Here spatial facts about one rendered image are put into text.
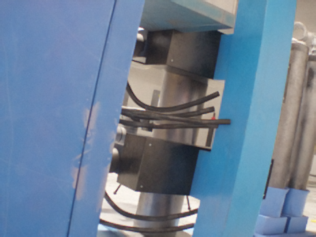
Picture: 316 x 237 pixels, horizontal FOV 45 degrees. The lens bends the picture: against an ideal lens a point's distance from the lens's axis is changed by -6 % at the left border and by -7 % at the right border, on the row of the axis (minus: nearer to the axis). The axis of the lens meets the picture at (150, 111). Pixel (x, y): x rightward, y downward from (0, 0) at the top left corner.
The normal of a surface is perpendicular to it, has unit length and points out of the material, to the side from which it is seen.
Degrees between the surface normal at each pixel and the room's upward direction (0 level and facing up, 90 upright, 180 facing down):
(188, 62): 90
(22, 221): 90
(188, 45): 90
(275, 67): 90
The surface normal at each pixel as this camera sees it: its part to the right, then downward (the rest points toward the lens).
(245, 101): -0.81, -0.18
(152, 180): 0.54, 0.09
